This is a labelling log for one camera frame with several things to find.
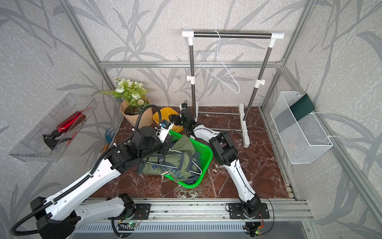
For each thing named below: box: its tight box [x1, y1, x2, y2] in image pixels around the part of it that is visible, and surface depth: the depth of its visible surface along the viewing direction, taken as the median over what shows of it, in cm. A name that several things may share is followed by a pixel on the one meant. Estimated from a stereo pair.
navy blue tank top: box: [182, 169, 202, 185], surface depth 79 cm
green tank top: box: [136, 134, 198, 183], surface depth 77 cm
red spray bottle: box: [41, 111, 87, 150], surface depth 65 cm
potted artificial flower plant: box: [98, 77, 154, 129], surface depth 95 cm
